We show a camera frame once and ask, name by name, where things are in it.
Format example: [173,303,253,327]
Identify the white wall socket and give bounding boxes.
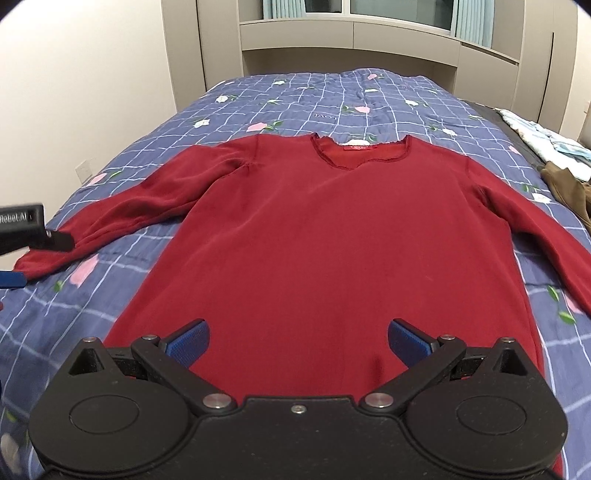
[75,160,93,185]

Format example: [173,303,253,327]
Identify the brown garment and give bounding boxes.
[541,162,591,233]

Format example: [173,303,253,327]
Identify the blue plaid floral bedspread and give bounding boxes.
[1,68,590,479]

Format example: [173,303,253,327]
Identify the light patterned folded clothes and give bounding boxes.
[497,109,591,182]

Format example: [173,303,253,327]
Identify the dark grey bed sheet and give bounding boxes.
[465,100,544,172]

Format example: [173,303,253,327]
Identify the beige built-in window cabinet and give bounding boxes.
[161,1,579,130]

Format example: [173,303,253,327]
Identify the window with teal curtains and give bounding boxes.
[262,0,495,48]

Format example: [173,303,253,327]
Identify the red long-sleeve sweater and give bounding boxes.
[16,134,590,399]

